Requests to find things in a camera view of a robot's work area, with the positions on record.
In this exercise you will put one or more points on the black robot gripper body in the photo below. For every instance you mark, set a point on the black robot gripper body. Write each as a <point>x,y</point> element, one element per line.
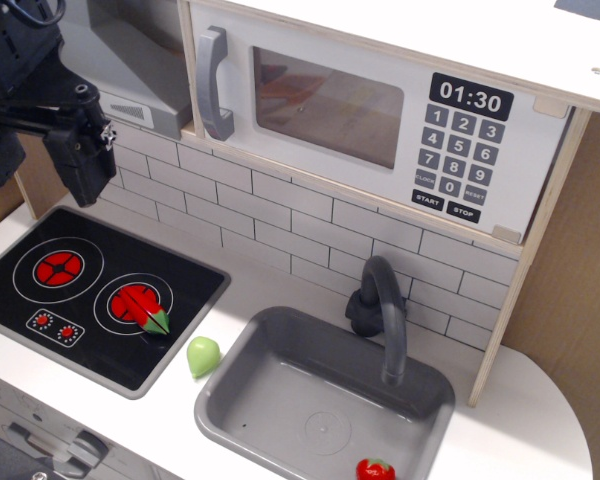
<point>32,74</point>

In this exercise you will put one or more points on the grey microwave door handle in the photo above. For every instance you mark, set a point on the grey microwave door handle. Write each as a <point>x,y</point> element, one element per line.
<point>212,50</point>

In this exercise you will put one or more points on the white toy microwave door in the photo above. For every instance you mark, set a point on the white toy microwave door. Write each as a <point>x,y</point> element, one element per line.
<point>461,149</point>

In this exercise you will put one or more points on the wooden toy microwave cabinet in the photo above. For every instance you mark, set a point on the wooden toy microwave cabinet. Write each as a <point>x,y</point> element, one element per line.
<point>458,282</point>

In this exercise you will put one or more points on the grey toy range hood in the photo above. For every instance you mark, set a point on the grey toy range hood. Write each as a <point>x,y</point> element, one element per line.
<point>132,51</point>

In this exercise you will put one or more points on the black toy induction stove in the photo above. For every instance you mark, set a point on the black toy induction stove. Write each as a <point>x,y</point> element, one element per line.
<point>59,288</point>

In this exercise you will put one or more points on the red green toy chili pepper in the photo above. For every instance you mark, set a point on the red green toy chili pepper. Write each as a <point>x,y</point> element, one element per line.
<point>141,308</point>

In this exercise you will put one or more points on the light green toy pear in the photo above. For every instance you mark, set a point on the light green toy pear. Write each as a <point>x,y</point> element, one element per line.
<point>203,356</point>

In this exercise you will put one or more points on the grey plastic toy sink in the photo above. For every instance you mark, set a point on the grey plastic toy sink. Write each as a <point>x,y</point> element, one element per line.
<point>306,400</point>

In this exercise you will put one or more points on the dark grey toy faucet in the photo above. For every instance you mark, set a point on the dark grey toy faucet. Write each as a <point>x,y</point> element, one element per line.
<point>377,307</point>

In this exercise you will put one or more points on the red toy strawberry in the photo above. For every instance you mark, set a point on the red toy strawberry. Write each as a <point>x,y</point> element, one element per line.
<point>374,469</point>

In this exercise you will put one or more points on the grey oven door handle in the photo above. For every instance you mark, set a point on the grey oven door handle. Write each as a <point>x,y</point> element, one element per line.
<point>73,460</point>

